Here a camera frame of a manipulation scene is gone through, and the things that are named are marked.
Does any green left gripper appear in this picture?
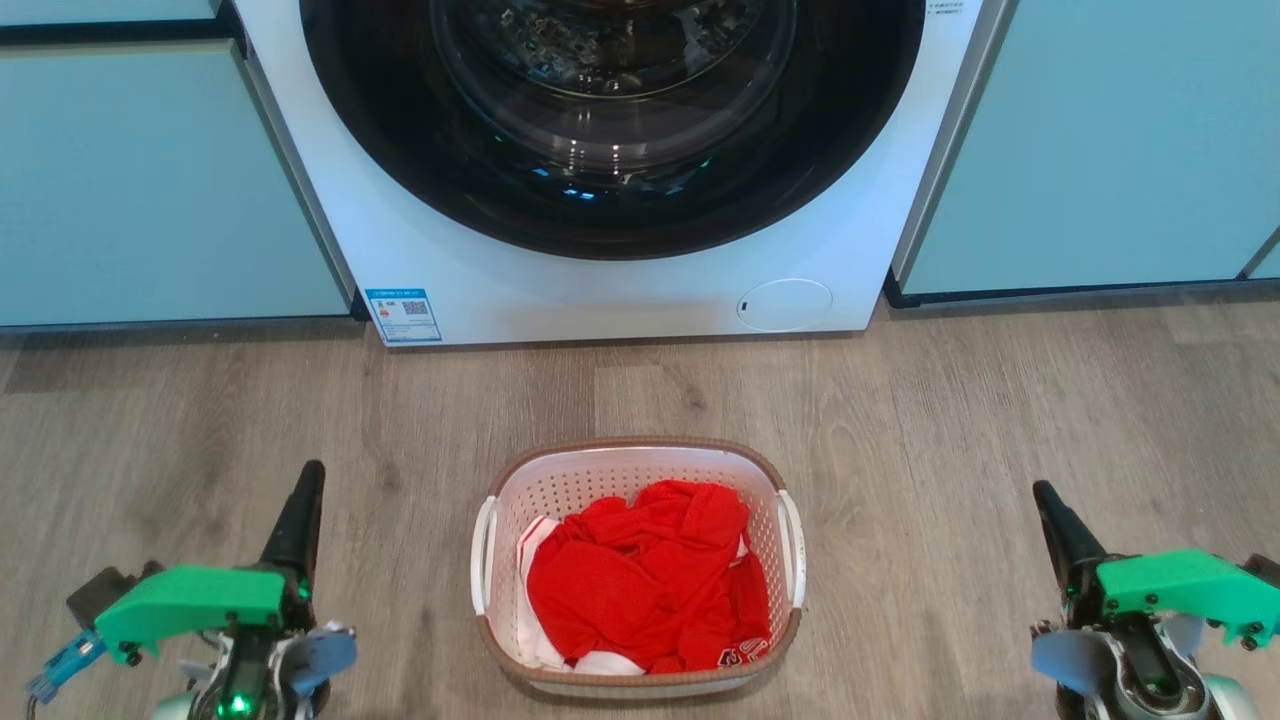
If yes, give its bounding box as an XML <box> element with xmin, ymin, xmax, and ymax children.
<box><xmin>94</xmin><ymin>459</ymin><xmax>327</xmax><ymax>663</ymax></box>

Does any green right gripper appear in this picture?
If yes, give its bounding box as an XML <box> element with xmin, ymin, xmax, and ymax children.
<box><xmin>1032</xmin><ymin>480</ymin><xmax>1280</xmax><ymax>647</ymax></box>

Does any white basket with brown rim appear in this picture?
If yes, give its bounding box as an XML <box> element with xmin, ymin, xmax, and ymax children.
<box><xmin>470</xmin><ymin>437</ymin><xmax>808</xmax><ymax>700</ymax></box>

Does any blue energy label sticker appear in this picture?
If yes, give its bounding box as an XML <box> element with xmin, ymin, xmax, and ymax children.
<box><xmin>365</xmin><ymin>288</ymin><xmax>443</xmax><ymax>345</ymax></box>

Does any white garment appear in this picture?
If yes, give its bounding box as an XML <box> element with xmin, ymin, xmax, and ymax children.
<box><xmin>514</xmin><ymin>514</ymin><xmax>647</xmax><ymax>677</ymax></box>

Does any red garment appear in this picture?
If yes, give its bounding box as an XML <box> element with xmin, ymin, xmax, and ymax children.
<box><xmin>526</xmin><ymin>479</ymin><xmax>773</xmax><ymax>674</ymax></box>

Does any round white filter cover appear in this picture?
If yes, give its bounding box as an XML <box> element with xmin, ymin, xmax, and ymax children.
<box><xmin>737</xmin><ymin>278</ymin><xmax>834</xmax><ymax>334</ymax></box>

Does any large teal cabinet door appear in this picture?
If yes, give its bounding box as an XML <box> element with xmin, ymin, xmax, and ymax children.
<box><xmin>0</xmin><ymin>40</ymin><xmax>355</xmax><ymax>328</ymax></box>

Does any black round washer door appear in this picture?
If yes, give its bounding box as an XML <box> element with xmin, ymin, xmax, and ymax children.
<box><xmin>299</xmin><ymin>0</ymin><xmax>928</xmax><ymax>261</ymax></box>

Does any tall teal cabinet panel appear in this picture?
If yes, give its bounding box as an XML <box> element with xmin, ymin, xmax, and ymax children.
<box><xmin>890</xmin><ymin>0</ymin><xmax>1280</xmax><ymax>298</ymax></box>

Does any white front-load washing machine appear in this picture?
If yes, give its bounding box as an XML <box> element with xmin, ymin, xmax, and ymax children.
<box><xmin>232</xmin><ymin>0</ymin><xmax>1019</xmax><ymax>348</ymax></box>

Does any narrow teal cabinet drawer front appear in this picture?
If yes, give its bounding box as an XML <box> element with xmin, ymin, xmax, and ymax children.
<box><xmin>0</xmin><ymin>0</ymin><xmax>225</xmax><ymax>25</ymax></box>

